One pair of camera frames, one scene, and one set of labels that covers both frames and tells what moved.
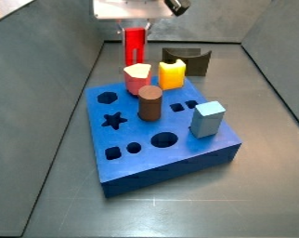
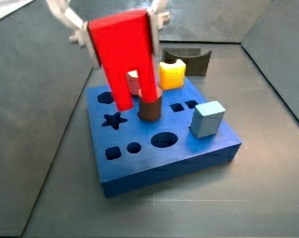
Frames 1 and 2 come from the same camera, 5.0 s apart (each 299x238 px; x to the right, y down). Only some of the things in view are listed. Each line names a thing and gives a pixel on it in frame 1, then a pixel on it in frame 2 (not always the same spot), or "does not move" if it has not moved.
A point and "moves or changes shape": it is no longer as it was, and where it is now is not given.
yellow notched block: [170, 74] does not move
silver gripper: [128, 9] → [157, 18]
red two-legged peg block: [133, 43] moves or changes shape
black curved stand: [196, 60] does not move
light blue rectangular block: [206, 118] does not move
